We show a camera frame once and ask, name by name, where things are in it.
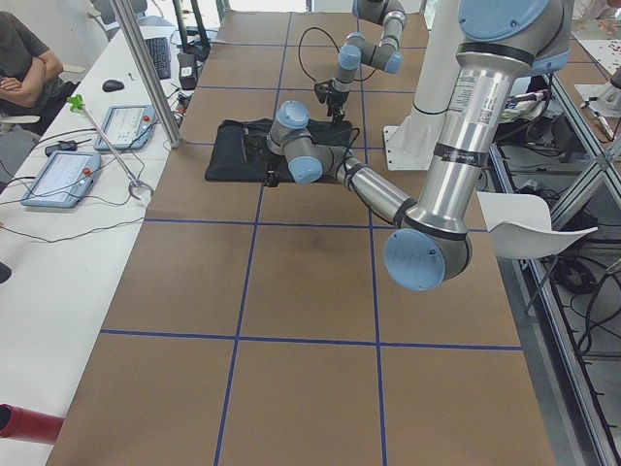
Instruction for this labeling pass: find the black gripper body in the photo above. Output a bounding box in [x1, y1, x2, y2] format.
[326, 88, 348, 110]

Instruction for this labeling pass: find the black printed t-shirt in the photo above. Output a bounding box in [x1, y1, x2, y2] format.
[204, 117, 356, 184]

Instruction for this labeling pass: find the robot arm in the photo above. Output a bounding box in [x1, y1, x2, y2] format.
[314, 0, 407, 123]
[266, 0, 573, 291]

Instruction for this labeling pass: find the brown table mat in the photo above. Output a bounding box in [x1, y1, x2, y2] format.
[49, 12, 554, 465]

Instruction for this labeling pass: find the right teach pendant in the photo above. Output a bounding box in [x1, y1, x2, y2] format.
[102, 104, 156, 150]

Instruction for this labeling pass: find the teach pendant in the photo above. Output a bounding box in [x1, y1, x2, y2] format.
[20, 150, 101, 209]
[102, 104, 156, 150]

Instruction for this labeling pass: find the black keyboard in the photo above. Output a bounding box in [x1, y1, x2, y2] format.
[145, 37, 171, 80]

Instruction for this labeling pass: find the black computer mouse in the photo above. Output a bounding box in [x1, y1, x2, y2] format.
[102, 79, 125, 93]

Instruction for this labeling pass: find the left teach pendant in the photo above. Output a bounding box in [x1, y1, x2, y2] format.
[20, 150, 101, 209]

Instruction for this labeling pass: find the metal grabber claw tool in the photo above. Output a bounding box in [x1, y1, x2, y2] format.
[66, 94, 154, 200]

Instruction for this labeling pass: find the white plastic chair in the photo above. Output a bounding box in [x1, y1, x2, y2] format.
[477, 192, 598, 259]

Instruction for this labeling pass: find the seated person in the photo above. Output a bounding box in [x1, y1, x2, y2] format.
[1, 12, 78, 136]

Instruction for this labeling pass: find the red cylinder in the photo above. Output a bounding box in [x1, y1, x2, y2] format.
[1, 404, 64, 445]

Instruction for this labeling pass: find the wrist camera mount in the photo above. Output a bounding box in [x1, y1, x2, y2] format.
[243, 135, 266, 163]
[313, 80, 332, 104]

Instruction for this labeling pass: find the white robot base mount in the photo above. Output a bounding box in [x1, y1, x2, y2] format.
[383, 0, 464, 171]

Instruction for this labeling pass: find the aluminium frame post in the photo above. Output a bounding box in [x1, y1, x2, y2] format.
[111, 0, 181, 149]

